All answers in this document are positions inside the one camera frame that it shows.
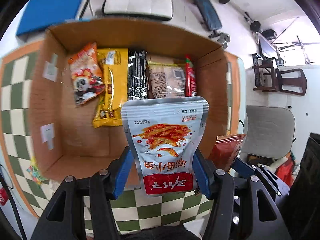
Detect orange sunflower seed bag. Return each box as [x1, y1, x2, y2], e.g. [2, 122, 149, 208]
[68, 42, 105, 106]

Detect red long snack packet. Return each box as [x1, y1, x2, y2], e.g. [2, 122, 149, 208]
[185, 54, 197, 96]

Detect green fruit candy bag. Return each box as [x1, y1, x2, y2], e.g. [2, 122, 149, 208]
[27, 157, 49, 186]

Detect brown red snack packet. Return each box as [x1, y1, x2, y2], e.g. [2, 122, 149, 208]
[208, 134, 247, 172]

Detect cardboard milk box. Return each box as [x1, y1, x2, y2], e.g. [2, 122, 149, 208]
[28, 18, 228, 181]

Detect grey shell chair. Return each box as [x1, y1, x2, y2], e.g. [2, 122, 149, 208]
[241, 105, 296, 159]

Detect clear pink snack bag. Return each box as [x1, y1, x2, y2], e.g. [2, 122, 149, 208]
[148, 61, 186, 98]

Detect checkered green table mat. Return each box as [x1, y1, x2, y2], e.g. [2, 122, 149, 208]
[1, 41, 245, 233]

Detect silver spicy fish pouch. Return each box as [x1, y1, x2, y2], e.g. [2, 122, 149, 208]
[121, 96, 209, 196]

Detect yellow black snack bag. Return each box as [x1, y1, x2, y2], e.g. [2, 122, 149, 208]
[92, 48, 149, 129]

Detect floor barbell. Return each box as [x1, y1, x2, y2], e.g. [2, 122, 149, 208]
[219, 0, 261, 33]

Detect black sit-up bench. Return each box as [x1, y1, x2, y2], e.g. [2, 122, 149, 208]
[193, 0, 222, 31]

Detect dark wooden chair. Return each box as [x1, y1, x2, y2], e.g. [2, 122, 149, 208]
[252, 54, 308, 96]

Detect chrome dumbbell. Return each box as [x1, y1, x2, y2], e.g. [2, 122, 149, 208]
[208, 31, 231, 49]

